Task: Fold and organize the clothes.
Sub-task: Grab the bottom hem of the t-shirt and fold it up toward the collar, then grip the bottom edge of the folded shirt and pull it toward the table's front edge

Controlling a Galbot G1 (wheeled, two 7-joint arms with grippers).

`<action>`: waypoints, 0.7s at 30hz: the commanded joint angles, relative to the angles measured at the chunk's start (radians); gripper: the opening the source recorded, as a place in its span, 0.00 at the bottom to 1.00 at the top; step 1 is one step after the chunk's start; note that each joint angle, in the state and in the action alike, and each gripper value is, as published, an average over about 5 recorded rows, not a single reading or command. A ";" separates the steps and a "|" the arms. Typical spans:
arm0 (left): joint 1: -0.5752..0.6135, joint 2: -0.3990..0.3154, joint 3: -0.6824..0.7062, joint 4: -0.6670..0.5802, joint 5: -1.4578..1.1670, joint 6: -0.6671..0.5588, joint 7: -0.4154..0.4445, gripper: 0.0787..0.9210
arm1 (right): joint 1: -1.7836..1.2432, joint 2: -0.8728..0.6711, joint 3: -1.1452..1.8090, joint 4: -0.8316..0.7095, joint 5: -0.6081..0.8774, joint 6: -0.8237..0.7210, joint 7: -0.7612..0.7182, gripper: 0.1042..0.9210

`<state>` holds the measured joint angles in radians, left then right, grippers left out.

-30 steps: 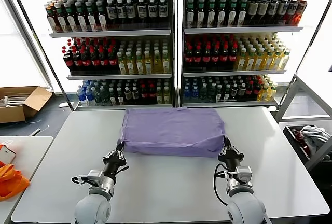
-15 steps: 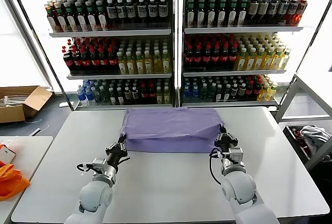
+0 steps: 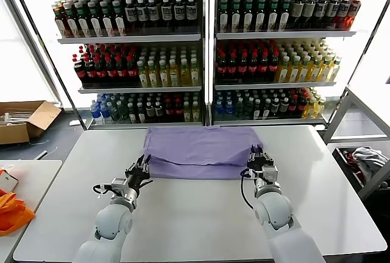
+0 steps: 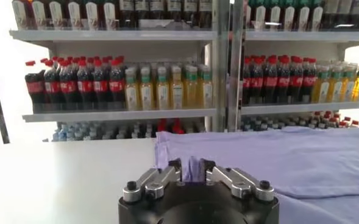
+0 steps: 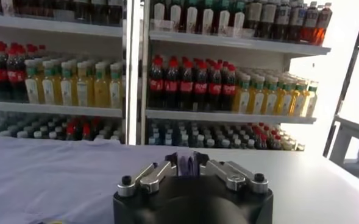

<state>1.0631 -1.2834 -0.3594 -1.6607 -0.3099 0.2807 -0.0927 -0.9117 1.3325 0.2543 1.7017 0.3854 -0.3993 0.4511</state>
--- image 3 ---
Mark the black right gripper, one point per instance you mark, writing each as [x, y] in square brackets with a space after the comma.
[255, 168]

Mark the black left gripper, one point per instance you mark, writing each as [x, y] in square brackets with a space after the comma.
[137, 179]

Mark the purple printed T-shirt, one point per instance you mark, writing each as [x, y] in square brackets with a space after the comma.
[198, 150]

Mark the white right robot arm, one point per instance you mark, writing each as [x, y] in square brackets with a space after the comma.
[274, 211]

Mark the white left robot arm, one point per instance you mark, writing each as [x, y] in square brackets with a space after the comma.
[112, 220]

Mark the green plastic drink bottle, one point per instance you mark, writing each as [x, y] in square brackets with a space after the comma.
[114, 114]
[248, 109]
[123, 114]
[239, 110]

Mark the dark bottle grey label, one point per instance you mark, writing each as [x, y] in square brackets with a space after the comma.
[150, 112]
[284, 107]
[275, 107]
[158, 112]

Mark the blue plastic water bottle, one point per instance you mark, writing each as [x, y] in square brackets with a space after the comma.
[105, 114]
[96, 114]
[219, 110]
[229, 110]

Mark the red cap cola bottle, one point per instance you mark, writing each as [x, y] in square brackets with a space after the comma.
[80, 72]
[293, 107]
[112, 72]
[253, 68]
[231, 68]
[169, 112]
[263, 68]
[301, 107]
[273, 68]
[90, 72]
[122, 72]
[242, 68]
[132, 72]
[101, 72]
[178, 112]
[221, 68]

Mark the yellow juice bottle green label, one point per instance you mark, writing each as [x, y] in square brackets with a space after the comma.
[293, 72]
[334, 72]
[174, 77]
[195, 75]
[283, 72]
[319, 109]
[164, 77]
[185, 75]
[153, 77]
[303, 72]
[187, 114]
[314, 72]
[324, 72]
[143, 77]
[196, 114]
[309, 110]

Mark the small white floor object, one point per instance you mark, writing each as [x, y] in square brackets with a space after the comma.
[74, 123]

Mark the black storage bin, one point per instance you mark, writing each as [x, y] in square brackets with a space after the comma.
[341, 159]

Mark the dark red garment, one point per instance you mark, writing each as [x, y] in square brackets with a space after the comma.
[350, 157]

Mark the short grey floor strip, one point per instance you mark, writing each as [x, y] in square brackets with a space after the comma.
[41, 155]

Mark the white side table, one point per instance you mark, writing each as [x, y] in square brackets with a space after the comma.
[39, 177]

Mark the open brown cardboard box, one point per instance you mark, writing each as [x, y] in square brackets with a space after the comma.
[42, 117]

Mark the grey white garment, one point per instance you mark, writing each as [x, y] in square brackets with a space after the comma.
[368, 156]

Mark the grey metal shelf rack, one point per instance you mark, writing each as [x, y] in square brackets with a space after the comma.
[283, 35]
[131, 39]

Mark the clear plastic bag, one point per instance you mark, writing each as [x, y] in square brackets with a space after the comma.
[9, 168]

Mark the white orange carton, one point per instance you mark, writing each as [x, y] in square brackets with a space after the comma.
[7, 180]

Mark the orange fabric bag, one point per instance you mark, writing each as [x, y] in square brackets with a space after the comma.
[15, 214]

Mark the dark bottle green white label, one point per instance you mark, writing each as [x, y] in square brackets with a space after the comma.
[248, 19]
[273, 19]
[83, 25]
[109, 25]
[97, 25]
[72, 25]
[236, 19]
[261, 19]
[223, 19]
[285, 19]
[121, 25]

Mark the dark bottle beige label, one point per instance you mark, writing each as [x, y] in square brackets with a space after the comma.
[297, 11]
[308, 11]

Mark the thin metal pole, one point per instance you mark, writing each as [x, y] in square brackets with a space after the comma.
[46, 50]

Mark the dark bottle blue label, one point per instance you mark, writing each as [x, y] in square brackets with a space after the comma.
[344, 10]
[320, 10]
[167, 13]
[153, 14]
[179, 12]
[191, 11]
[332, 10]
[142, 15]
[131, 15]

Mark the red drink bottle blue label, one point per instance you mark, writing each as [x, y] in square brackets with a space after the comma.
[355, 11]

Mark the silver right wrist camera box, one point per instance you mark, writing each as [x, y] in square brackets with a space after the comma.
[270, 174]

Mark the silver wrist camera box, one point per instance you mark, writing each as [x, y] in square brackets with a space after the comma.
[118, 185]
[270, 174]

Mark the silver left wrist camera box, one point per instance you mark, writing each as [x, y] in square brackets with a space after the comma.
[118, 185]

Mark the grey metal frame table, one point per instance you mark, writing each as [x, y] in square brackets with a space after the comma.
[335, 117]

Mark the thick grey window post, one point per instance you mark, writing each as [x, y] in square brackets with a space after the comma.
[45, 75]

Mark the dark slanted window post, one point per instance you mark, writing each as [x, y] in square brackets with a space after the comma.
[365, 50]

